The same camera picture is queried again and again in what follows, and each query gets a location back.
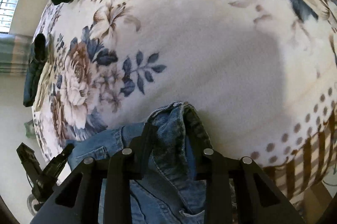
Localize floral bed cover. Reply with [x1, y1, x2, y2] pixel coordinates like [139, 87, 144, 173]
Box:
[33, 0, 336, 203]

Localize left teal curtain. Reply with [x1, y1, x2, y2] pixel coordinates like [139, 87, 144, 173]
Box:
[0, 33, 33, 76]

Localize dark folded garment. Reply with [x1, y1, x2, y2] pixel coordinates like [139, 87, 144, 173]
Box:
[23, 33, 48, 107]

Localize blue denim jeans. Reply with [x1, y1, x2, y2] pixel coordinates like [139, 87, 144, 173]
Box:
[67, 102, 212, 223]

